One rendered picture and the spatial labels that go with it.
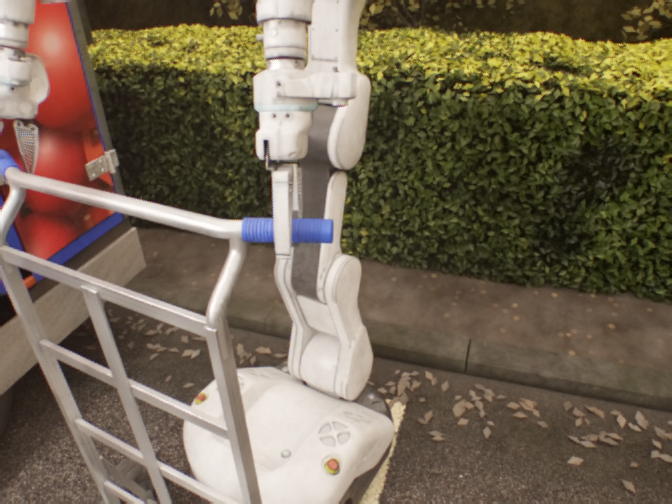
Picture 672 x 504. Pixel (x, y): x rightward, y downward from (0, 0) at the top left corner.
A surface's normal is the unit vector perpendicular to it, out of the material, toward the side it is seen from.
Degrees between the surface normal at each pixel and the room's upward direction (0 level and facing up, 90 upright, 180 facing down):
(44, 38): 90
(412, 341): 0
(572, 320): 8
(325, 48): 83
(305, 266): 73
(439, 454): 0
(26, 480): 0
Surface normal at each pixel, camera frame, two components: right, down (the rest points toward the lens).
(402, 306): -0.07, -0.77
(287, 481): -0.02, -0.42
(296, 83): 0.42, 0.19
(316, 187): -0.50, 0.20
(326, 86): 0.08, 0.21
